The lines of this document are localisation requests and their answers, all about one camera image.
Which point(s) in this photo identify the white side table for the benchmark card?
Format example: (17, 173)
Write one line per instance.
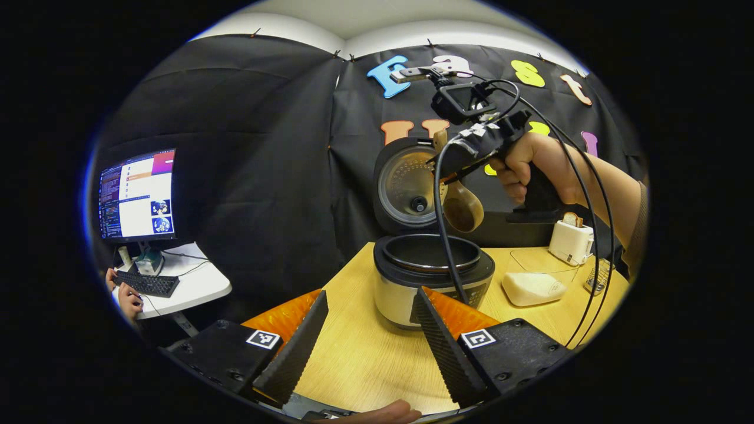
(200, 282)

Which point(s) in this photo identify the clear plastic container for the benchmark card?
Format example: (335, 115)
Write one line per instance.
(542, 259)

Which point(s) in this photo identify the white toaster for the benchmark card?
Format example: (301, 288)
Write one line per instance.
(568, 241)

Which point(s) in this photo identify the wooden spoon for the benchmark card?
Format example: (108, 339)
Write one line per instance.
(465, 212)

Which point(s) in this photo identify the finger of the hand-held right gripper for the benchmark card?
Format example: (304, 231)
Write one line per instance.
(459, 160)

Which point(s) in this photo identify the computer monitor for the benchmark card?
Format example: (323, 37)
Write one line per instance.
(138, 194)

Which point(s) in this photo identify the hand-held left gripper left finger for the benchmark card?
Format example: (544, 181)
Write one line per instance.
(294, 353)

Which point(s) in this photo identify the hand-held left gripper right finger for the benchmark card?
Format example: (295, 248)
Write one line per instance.
(445, 347)

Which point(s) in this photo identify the black and silver rice cooker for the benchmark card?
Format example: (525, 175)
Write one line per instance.
(400, 294)

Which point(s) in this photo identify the toasted bread slice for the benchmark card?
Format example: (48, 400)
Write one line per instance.
(572, 219)

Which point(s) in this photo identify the black keyboard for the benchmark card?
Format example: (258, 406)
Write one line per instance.
(147, 284)

